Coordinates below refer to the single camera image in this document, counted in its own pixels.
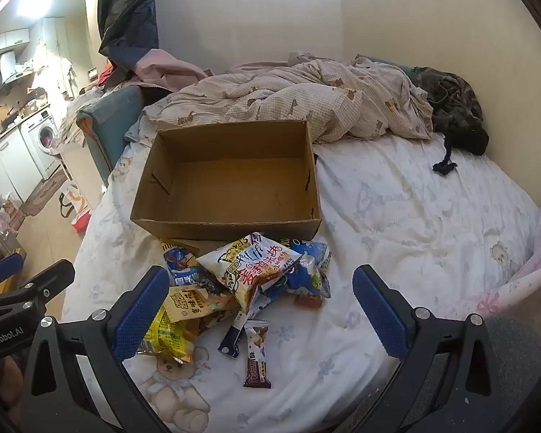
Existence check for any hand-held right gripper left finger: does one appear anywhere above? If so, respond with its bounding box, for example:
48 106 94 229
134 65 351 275
22 265 172 433

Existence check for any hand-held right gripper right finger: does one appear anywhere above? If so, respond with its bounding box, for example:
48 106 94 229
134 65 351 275
352 264 524 433

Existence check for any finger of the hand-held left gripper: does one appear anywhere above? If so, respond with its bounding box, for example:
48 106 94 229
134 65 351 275
0 253 28 288
0 259 76 321

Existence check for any orange peanut snack packet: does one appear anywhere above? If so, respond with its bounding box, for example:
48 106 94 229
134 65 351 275
164 282 242 339

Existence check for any blue snack packet yellow edge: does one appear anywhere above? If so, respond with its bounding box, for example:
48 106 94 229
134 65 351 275
161 240 210 288

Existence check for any blue white green snack packet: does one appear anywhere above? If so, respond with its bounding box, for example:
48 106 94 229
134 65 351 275
284 240 332 299

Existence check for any white snack packet red print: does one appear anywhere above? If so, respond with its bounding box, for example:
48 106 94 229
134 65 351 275
196 232 303 313

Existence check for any brown white snack bar packet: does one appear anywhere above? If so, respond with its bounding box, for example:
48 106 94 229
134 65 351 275
243 319 272 389

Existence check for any cardboard box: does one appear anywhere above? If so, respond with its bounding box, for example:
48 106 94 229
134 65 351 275
130 119 323 242

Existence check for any red white shopping bag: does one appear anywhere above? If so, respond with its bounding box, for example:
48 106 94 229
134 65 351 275
58 185 93 235

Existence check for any brown patterned rug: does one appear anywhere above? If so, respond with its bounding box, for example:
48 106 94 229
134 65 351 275
20 169 70 217

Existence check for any white blue stick snack packet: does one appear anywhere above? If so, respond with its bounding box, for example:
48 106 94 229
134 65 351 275
217 293 271 358

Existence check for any white floor cabinet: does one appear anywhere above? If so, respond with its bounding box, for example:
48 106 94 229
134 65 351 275
0 133 43 204

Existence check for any white bear print bed sheet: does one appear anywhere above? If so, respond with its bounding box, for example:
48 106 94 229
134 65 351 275
61 113 541 433

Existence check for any white side table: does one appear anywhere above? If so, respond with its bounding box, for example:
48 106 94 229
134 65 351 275
56 142 106 204

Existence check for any white washing machine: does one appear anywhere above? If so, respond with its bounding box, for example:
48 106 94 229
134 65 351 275
20 107 61 179

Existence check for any person's right leg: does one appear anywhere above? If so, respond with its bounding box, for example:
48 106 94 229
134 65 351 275
433 311 541 433

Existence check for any teal chair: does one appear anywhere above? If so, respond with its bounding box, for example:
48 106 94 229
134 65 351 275
76 85 145 185

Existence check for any patterned cloth pile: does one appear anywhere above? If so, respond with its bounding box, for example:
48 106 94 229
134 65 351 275
61 86 111 145

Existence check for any pink cloth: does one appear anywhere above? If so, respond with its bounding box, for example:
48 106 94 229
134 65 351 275
133 48 212 93

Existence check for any beige bear print quilt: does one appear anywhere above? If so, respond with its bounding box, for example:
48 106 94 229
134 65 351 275
125 56 434 145

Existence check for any black hanging jacket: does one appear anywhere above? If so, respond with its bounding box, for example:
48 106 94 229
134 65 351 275
98 0 159 73

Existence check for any camouflage cloth with black cord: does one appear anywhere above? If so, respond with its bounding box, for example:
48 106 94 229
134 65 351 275
406 67 490 176

